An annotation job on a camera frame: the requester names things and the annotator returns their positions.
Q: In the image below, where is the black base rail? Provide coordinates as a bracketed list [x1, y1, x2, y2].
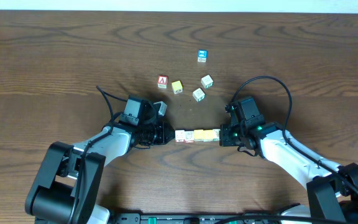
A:
[109, 212, 285, 224]

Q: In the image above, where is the wooden block dragonfly picture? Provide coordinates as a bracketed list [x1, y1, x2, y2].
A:
[192, 88, 206, 102]

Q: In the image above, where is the wooden letter B hammer block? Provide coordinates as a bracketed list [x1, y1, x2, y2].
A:
[203, 129, 215, 142]

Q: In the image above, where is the wooden block violin picture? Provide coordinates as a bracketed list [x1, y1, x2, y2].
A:
[213, 129, 220, 141]

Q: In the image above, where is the red letter A block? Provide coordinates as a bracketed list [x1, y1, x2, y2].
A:
[157, 75, 168, 89]

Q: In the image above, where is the yellow top ball block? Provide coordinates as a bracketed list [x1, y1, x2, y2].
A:
[172, 80, 183, 94]

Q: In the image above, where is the blue top wooden block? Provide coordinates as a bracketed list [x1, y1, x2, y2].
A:
[197, 49, 208, 63]

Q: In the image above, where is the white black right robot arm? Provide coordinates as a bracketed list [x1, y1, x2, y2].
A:
[219, 96, 358, 223]

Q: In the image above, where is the plain block green edge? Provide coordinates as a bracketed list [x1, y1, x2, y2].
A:
[201, 75, 214, 89]

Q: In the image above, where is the wooden block snail picture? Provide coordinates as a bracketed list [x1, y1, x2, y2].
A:
[184, 131, 195, 143]

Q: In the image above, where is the wooden block red side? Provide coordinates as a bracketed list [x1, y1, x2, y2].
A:
[175, 130, 185, 142]

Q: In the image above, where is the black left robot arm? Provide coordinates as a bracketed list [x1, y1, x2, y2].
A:
[24, 96, 175, 223]

